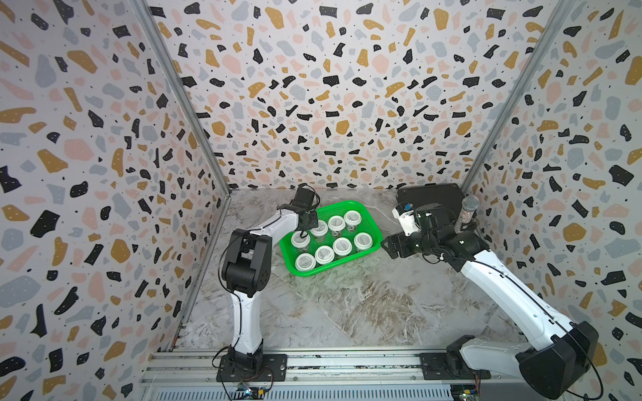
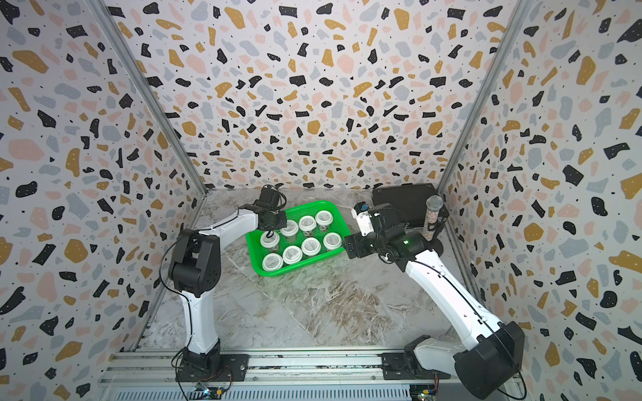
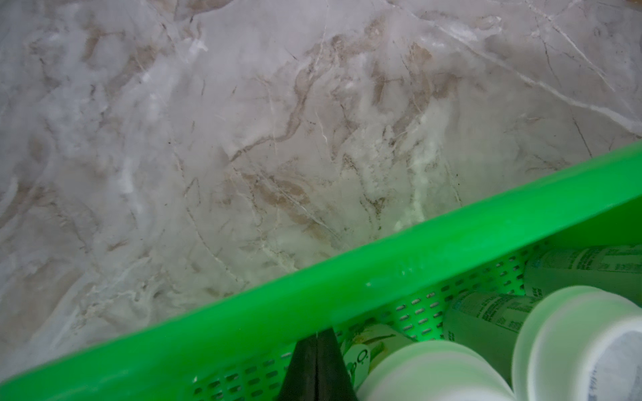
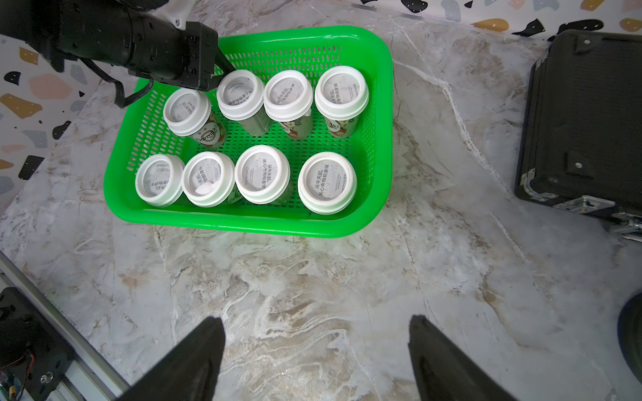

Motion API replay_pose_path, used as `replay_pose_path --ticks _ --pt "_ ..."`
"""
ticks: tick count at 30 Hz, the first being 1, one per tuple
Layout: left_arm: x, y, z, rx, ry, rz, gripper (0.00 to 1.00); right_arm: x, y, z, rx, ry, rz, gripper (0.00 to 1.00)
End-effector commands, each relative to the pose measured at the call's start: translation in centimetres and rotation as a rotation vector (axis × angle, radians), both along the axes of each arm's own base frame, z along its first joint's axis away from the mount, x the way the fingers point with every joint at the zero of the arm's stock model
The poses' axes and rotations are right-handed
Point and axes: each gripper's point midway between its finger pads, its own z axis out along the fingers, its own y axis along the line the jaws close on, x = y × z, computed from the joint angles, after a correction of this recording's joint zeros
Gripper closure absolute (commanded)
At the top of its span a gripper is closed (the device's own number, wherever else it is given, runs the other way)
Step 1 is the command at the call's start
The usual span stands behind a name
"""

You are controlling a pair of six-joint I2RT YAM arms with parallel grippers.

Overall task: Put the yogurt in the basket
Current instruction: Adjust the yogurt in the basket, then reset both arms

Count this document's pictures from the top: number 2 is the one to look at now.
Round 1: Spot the yogurt cup white lid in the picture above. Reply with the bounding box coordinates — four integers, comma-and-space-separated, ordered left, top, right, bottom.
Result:
300, 237, 322, 257
299, 216, 317, 237
262, 253, 284, 272
260, 231, 280, 253
323, 232, 343, 252
315, 211, 334, 232
280, 220, 299, 242
282, 246, 304, 266

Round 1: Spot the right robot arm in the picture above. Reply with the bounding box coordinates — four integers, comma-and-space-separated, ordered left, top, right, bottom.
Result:
344, 232, 525, 399

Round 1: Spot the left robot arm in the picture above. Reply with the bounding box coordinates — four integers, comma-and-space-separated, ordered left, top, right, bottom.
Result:
168, 204, 287, 377

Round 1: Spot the green plastic basket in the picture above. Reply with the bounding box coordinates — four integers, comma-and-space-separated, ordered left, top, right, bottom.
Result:
245, 200, 350, 277

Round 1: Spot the black hard case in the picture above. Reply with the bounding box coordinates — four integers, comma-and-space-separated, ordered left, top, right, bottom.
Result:
372, 184, 437, 228

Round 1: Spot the glitter tube on black stand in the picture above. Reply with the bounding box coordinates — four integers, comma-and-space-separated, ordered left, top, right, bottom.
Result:
422, 195, 444, 242

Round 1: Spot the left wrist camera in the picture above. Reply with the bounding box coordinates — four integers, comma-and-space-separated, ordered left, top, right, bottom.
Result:
259, 184, 287, 211

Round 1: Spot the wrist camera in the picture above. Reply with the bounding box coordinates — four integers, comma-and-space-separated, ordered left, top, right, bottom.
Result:
351, 202, 381, 237
259, 184, 287, 211

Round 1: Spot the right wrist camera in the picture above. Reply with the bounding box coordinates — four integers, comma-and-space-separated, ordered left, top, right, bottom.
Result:
351, 202, 381, 237

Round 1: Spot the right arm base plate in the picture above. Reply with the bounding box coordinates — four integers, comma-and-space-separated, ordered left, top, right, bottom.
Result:
381, 352, 451, 380

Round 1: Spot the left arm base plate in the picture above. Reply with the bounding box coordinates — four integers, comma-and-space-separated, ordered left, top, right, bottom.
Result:
176, 354, 250, 383

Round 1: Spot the aluminium rail frame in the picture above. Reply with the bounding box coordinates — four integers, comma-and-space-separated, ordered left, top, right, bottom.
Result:
96, 347, 474, 400

